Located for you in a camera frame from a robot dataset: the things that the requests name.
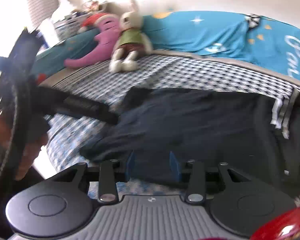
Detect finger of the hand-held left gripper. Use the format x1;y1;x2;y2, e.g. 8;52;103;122
56;94;119;126

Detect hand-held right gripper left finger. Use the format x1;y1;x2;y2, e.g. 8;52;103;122
52;151;136;204

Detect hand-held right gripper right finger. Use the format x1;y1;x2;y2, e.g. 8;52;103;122
169;151;253;204

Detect black t-shirt with red print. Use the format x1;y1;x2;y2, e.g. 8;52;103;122
80;87;300;195

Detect person's left hand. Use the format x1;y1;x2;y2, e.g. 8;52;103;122
0;115;48;180

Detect bedside clutter pile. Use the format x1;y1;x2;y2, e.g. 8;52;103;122
51;0;108;40

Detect purple plush toy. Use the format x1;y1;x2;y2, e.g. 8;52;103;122
64;12;122;69

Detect rabbit plush toy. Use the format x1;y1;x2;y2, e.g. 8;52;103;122
109;0;154;73

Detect houndstooth bed mat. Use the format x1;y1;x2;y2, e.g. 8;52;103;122
37;54;300;198

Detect red glossy object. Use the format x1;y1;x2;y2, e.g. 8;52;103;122
250;206;300;240

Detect black braided cable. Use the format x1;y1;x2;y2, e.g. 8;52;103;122
0;55;38;205

